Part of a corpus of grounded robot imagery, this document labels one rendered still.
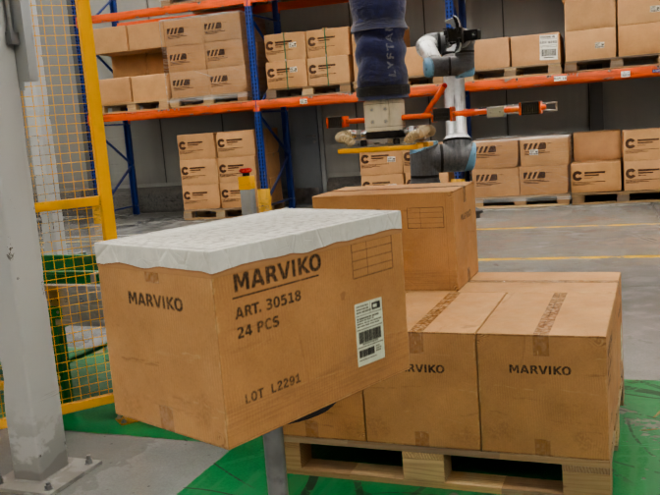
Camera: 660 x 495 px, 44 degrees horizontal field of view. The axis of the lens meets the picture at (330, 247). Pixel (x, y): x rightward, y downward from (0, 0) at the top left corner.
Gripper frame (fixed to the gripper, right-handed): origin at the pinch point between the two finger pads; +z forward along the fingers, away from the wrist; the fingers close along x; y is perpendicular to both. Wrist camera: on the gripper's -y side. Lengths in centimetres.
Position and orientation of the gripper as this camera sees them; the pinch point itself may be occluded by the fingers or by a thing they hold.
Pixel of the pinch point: (456, 33)
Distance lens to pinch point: 366.4
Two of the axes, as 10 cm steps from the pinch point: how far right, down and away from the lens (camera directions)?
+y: -9.4, 0.2, 3.4
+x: -0.8, -9.9, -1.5
